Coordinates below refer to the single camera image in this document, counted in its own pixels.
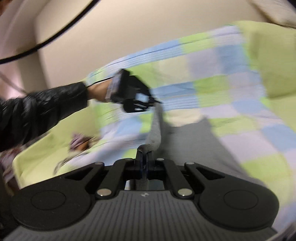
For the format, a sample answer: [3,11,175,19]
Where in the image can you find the grey knit trousers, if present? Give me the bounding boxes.
[138,103,265,186]

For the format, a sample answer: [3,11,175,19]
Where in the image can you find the black jacket left forearm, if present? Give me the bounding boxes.
[1,82,88,152]

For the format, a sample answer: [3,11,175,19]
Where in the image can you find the person's left hand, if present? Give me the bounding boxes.
[87,79,112,102]

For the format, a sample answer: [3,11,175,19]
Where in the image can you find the mauve crumpled garment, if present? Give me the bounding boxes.
[69,133,91,152]

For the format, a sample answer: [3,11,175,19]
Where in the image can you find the plaid patchwork bedsheet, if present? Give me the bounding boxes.
[55,24,296,232]

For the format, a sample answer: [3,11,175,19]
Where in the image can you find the green sofa cover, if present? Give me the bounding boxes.
[13,21,295,198]

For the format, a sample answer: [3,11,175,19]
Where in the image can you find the beige pillow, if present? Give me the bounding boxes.
[248,0,295,29]

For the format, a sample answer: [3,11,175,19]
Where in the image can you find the black cable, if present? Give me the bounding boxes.
[0,0,100,65]

